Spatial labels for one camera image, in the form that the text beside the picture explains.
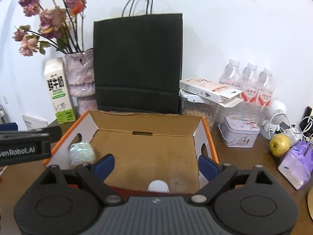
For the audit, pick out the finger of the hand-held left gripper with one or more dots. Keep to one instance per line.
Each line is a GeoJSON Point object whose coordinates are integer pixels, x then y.
{"type": "Point", "coordinates": [36, 131]}

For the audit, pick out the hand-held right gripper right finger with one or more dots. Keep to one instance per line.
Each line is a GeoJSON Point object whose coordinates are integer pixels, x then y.
{"type": "Point", "coordinates": [207, 165]}

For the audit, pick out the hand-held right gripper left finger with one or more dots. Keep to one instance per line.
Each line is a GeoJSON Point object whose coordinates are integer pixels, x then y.
{"type": "Point", "coordinates": [105, 164]}

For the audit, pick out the pale green bundle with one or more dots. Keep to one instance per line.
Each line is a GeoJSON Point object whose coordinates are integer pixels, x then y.
{"type": "Point", "coordinates": [80, 153]}

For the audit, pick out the orange cardboard box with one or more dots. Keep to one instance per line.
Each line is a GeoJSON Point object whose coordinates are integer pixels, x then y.
{"type": "Point", "coordinates": [146, 151]}

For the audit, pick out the white ridged cap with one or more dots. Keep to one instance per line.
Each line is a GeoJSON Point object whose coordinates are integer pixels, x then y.
{"type": "Point", "coordinates": [158, 186]}

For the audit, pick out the white card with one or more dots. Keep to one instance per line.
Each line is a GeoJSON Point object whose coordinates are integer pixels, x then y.
{"type": "Point", "coordinates": [34, 122]}

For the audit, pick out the pale floral tin box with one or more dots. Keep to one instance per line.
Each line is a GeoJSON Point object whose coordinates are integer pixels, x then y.
{"type": "Point", "coordinates": [238, 132]}

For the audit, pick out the white and green milk carton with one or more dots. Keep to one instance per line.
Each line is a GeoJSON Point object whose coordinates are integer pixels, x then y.
{"type": "Point", "coordinates": [57, 90]}

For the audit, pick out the clear container of nuts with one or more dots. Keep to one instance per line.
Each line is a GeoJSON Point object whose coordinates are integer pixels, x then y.
{"type": "Point", "coordinates": [195, 113]}

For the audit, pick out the pink mottled vase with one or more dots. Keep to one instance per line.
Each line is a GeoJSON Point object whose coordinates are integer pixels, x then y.
{"type": "Point", "coordinates": [79, 78]}

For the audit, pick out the yellow green apple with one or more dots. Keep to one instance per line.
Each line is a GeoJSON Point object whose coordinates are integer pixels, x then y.
{"type": "Point", "coordinates": [280, 145]}

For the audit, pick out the white flat carton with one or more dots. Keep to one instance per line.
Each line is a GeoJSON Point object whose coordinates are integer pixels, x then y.
{"type": "Point", "coordinates": [207, 88]}

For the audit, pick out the purple tissue pack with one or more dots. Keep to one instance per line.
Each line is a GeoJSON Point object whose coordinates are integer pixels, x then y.
{"type": "Point", "coordinates": [297, 166]}

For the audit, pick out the white small fan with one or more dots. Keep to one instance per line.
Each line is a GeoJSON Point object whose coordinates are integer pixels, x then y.
{"type": "Point", "coordinates": [277, 109]}

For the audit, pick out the clear water bottle red label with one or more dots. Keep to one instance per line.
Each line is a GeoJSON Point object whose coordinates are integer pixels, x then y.
{"type": "Point", "coordinates": [265, 88]}
{"type": "Point", "coordinates": [250, 83]}
{"type": "Point", "coordinates": [231, 74]}

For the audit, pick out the black paper bag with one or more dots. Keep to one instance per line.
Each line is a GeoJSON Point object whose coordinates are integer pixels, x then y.
{"type": "Point", "coordinates": [137, 61]}

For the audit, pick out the tan paper roll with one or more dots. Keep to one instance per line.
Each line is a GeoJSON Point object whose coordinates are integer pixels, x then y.
{"type": "Point", "coordinates": [310, 208]}

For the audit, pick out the black device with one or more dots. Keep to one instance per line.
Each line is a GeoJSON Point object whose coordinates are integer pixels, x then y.
{"type": "Point", "coordinates": [308, 113]}

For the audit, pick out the dried pink flowers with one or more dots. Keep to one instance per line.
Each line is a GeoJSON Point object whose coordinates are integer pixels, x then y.
{"type": "Point", "coordinates": [52, 17]}

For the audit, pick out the wall outlet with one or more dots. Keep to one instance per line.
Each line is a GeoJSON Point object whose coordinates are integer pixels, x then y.
{"type": "Point", "coordinates": [3, 100]}

